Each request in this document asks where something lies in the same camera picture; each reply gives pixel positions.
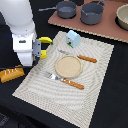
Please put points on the round wooden plate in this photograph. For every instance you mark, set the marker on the round wooden plate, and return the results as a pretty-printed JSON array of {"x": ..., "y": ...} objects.
[{"x": 68, "y": 66}]

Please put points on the knife with wooden handle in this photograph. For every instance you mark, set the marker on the knife with wooden handle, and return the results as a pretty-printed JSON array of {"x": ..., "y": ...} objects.
[{"x": 79, "y": 56}]

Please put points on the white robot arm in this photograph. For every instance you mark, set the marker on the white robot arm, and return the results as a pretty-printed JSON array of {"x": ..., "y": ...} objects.
[{"x": 18, "y": 16}]

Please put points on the grey pan with handle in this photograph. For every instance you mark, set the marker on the grey pan with handle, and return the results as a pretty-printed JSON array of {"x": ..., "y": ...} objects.
[{"x": 65, "y": 9}]

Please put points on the salmon pink board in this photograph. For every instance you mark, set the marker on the salmon pink board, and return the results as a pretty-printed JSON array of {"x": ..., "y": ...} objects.
[{"x": 107, "y": 27}]

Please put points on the orange bread loaf toy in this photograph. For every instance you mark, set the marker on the orange bread loaf toy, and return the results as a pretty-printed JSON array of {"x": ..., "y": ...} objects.
[{"x": 10, "y": 74}]

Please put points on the fork with wooden handle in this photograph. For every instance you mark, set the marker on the fork with wooden handle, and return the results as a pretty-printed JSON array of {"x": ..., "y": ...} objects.
[{"x": 66, "y": 81}]

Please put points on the beige woven placemat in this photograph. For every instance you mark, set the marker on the beige woven placemat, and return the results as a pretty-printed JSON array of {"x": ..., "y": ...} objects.
[{"x": 69, "y": 103}]

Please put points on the beige bowl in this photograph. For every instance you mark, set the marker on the beige bowl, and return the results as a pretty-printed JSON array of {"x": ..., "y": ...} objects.
[{"x": 122, "y": 15}]

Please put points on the dark grey pot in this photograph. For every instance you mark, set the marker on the dark grey pot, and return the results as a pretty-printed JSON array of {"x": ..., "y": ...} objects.
[{"x": 91, "y": 13}]

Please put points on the yellow toy banana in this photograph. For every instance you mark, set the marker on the yellow toy banana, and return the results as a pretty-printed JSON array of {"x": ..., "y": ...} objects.
[{"x": 45, "y": 40}]

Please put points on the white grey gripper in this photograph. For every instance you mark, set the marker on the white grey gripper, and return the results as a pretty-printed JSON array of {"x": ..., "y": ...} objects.
[{"x": 36, "y": 49}]

